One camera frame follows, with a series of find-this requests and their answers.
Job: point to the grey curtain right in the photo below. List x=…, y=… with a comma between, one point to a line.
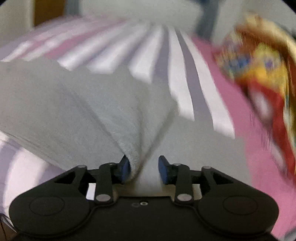
x=206, y=24

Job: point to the grey pants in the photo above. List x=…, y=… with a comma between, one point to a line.
x=77, y=117

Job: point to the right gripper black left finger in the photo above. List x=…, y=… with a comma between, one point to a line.
x=104, y=177

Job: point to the wooden door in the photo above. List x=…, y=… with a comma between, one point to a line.
x=45, y=10

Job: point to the colourful folded blanket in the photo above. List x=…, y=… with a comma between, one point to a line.
x=259, y=56

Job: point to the pink striped bed sheet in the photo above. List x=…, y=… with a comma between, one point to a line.
x=163, y=54

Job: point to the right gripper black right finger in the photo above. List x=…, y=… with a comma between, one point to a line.
x=183, y=178

